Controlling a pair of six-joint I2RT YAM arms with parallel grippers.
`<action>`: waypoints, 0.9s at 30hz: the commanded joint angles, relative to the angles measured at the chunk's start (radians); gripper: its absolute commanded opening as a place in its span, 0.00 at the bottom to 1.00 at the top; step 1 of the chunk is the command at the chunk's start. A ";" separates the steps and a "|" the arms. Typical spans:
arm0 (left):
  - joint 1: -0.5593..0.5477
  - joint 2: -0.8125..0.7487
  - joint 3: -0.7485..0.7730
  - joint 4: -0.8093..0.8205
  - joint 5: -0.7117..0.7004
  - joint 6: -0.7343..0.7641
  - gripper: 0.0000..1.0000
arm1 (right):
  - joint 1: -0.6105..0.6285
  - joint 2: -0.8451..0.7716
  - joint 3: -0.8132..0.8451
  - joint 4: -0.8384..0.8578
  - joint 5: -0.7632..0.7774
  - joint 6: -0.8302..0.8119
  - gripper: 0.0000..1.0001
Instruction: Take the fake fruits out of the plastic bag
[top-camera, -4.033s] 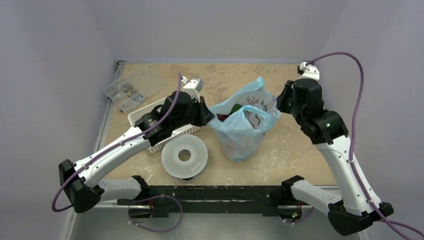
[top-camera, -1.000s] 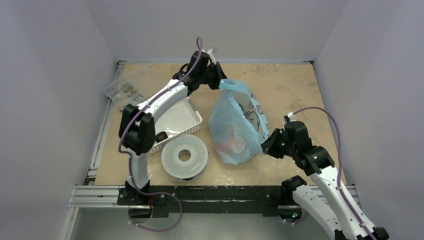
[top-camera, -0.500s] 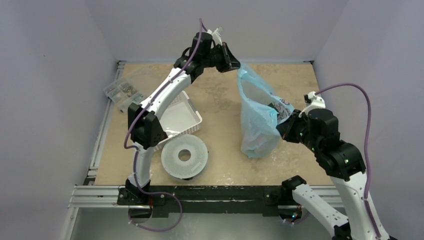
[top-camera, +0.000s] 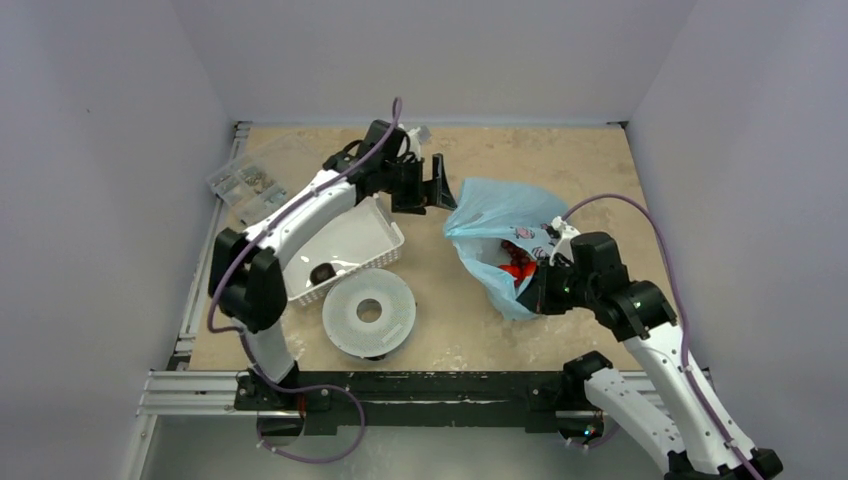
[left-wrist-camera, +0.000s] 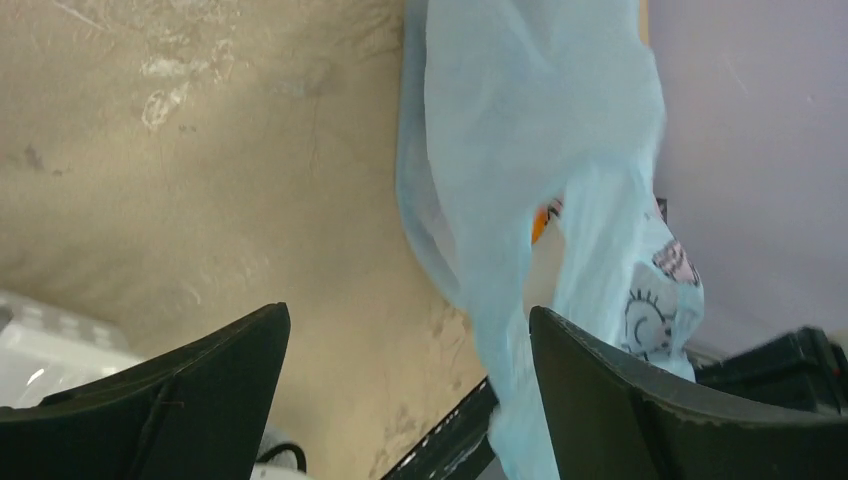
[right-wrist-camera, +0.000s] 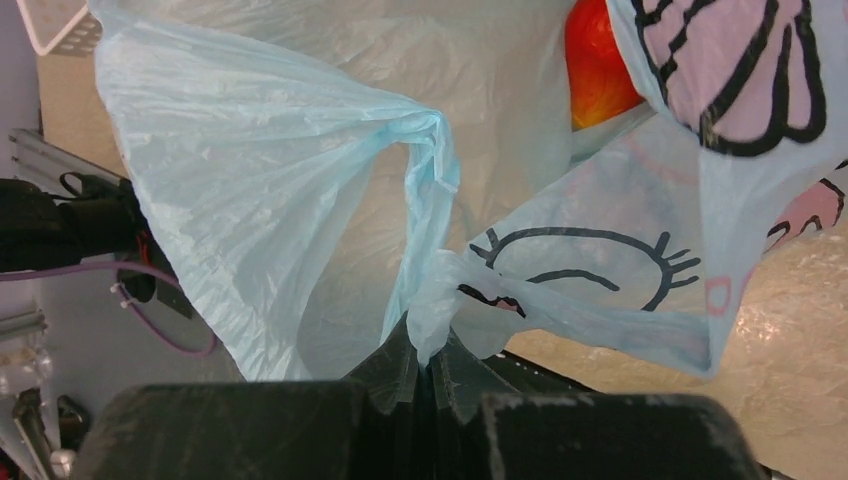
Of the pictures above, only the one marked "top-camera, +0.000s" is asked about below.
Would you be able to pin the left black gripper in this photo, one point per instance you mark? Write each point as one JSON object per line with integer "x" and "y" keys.
{"x": 433, "y": 192}

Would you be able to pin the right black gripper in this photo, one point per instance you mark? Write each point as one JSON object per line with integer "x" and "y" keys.
{"x": 548, "y": 289}

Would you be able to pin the light blue plastic bag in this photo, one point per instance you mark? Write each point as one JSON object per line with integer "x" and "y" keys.
{"x": 489, "y": 212}

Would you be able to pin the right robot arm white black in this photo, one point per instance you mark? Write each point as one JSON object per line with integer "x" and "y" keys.
{"x": 690, "y": 435}

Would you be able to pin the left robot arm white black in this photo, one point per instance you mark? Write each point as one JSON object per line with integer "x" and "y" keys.
{"x": 246, "y": 281}

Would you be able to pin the red orange fake fruit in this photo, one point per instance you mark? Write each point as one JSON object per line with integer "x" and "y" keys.
{"x": 519, "y": 273}

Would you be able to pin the red fake grapes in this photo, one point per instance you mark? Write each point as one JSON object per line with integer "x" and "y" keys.
{"x": 518, "y": 256}

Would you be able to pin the white perforated plastic basket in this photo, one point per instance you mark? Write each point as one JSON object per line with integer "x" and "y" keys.
{"x": 363, "y": 237}

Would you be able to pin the dark fruit in basket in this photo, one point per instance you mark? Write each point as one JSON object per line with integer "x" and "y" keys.
{"x": 322, "y": 273}

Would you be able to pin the clear plastic screw organizer box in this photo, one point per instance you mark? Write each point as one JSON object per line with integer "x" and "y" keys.
{"x": 259, "y": 181}

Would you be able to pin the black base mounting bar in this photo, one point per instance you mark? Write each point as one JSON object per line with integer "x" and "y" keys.
{"x": 322, "y": 401}

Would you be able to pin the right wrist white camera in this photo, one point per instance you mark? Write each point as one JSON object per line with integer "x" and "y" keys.
{"x": 562, "y": 233}

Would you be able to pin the wrist white camera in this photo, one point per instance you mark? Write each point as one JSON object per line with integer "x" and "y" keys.
{"x": 414, "y": 140}
{"x": 562, "y": 233}

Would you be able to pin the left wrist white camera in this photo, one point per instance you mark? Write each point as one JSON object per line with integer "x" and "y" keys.
{"x": 414, "y": 140}

